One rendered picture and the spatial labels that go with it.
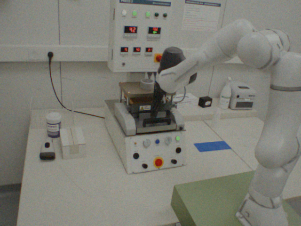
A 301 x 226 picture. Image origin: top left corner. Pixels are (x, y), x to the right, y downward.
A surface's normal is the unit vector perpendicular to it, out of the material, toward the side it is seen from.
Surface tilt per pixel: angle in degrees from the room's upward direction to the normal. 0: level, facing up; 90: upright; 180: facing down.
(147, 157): 65
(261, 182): 93
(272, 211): 41
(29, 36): 90
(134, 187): 0
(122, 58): 90
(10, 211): 0
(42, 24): 90
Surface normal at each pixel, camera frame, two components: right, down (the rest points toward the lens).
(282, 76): -0.77, 0.22
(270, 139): -0.51, -0.55
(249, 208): -0.90, 0.07
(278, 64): -0.68, 0.03
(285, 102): -0.51, 0.25
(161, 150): 0.37, 0.02
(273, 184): -0.17, 0.44
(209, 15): 0.31, 0.44
